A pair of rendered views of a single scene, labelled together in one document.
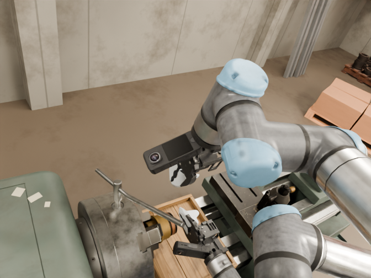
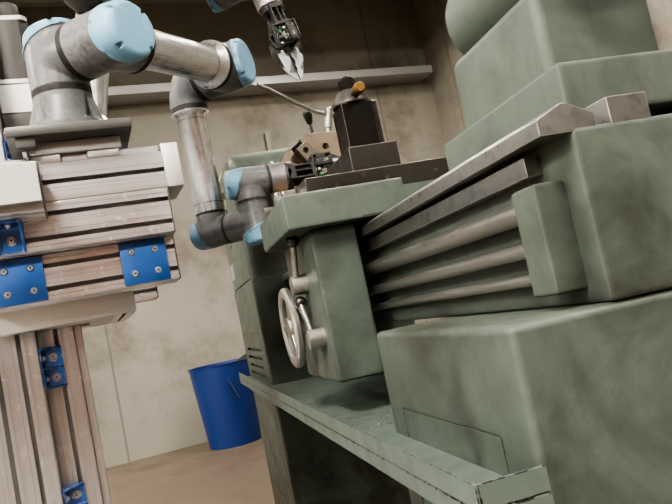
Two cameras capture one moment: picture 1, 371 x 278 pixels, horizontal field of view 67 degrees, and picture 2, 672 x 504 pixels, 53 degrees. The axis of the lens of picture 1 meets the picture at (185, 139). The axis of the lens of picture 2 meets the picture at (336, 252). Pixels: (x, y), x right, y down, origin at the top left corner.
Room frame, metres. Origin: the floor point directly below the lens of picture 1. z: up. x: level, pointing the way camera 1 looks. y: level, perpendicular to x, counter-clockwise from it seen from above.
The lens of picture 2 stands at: (1.31, -1.68, 0.72)
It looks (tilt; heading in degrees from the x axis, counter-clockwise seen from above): 5 degrees up; 117
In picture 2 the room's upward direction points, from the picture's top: 12 degrees counter-clockwise
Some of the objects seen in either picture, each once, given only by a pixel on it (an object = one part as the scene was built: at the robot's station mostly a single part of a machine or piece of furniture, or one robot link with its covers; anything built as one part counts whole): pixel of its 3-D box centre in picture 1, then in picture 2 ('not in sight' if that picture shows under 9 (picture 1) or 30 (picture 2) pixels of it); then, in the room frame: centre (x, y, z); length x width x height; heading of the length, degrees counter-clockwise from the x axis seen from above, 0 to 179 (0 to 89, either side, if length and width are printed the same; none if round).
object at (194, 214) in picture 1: (191, 214); not in sight; (0.59, -0.10, 1.09); 0.09 x 0.06 x 0.03; 41
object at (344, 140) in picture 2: (272, 203); (358, 130); (0.77, -0.41, 1.07); 0.07 x 0.07 x 0.10; 41
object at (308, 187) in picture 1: (330, 166); (544, 33); (1.21, -0.79, 1.01); 0.30 x 0.20 x 0.29; 131
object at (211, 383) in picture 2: not in sight; (231, 398); (-1.52, 1.97, 0.28); 0.49 x 0.45 x 0.57; 51
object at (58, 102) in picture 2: not in sight; (66, 115); (0.28, -0.70, 1.21); 0.15 x 0.15 x 0.10
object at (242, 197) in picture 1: (252, 208); (399, 183); (0.82, -0.38, 0.95); 0.43 x 0.18 x 0.04; 41
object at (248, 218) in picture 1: (261, 215); (361, 168); (0.76, -0.40, 1.00); 0.20 x 0.10 x 0.05; 131
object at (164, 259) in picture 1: (181, 241); not in sight; (0.60, -0.10, 0.89); 0.36 x 0.30 x 0.04; 41
